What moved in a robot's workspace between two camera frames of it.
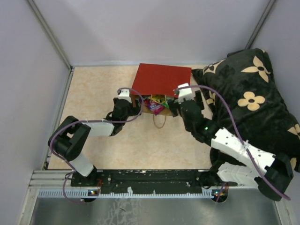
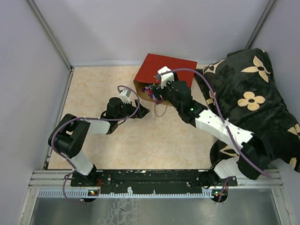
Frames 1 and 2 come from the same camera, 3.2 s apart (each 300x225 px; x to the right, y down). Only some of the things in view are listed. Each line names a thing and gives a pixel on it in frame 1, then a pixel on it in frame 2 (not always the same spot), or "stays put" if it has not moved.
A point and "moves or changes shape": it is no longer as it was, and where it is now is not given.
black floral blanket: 245,79 stays put
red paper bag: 154,86 moves or changes shape
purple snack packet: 154,107 -> 150,93
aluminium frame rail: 57,184 stays put
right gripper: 174,107 -> 157,91
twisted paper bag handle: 154,123 -> 167,104
